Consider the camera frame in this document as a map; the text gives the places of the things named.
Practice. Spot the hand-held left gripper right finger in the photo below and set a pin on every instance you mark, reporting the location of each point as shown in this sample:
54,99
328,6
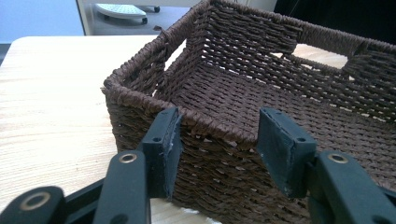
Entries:
283,149

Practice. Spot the pale partition panel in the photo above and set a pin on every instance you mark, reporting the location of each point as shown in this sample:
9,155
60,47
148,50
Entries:
37,18

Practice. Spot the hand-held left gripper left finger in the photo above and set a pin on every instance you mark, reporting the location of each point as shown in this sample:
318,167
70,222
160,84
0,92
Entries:
163,155

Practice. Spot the black curtain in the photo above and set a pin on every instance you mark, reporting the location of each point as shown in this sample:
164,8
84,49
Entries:
342,15

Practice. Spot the brown woven basket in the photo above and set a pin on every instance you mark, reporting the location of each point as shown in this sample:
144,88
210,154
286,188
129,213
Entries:
243,93

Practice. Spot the wheeled round base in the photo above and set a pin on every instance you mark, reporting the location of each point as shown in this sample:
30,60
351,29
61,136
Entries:
120,11

